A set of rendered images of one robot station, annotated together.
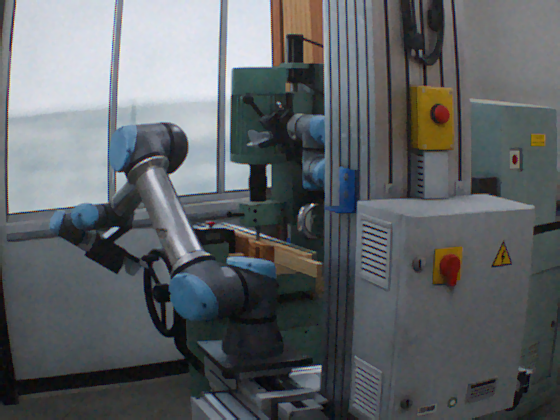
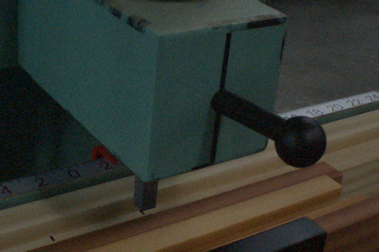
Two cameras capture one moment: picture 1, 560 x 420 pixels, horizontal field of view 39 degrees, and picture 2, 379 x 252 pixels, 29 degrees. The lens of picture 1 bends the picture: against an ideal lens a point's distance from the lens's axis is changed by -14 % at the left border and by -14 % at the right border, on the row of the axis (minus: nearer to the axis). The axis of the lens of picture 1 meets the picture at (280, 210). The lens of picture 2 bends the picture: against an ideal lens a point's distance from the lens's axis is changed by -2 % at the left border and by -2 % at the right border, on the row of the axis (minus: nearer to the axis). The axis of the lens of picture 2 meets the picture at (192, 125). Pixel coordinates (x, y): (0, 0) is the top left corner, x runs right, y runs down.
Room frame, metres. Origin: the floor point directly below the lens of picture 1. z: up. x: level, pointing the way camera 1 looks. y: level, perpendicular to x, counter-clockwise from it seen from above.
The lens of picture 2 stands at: (2.88, 0.40, 1.17)
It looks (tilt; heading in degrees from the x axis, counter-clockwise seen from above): 27 degrees down; 262
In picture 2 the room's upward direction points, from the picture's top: 7 degrees clockwise
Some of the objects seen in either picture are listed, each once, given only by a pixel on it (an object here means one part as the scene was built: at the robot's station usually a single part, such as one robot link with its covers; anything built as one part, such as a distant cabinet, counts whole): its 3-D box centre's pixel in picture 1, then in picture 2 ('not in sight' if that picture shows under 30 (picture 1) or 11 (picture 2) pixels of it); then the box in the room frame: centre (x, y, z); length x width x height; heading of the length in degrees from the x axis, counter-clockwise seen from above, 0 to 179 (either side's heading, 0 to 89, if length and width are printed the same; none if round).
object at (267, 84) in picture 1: (258, 113); not in sight; (2.85, 0.07, 1.35); 0.18 x 0.18 x 0.31
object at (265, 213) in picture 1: (263, 215); (138, 55); (2.86, 0.05, 1.03); 0.14 x 0.07 x 0.09; 120
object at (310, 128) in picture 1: (317, 130); not in sight; (2.35, -0.10, 1.33); 0.11 x 0.08 x 0.09; 30
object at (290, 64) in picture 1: (296, 58); not in sight; (2.92, -0.05, 1.54); 0.08 x 0.08 x 0.17; 30
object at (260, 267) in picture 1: (249, 285); not in sight; (2.07, 0.07, 0.98); 0.13 x 0.12 x 0.14; 133
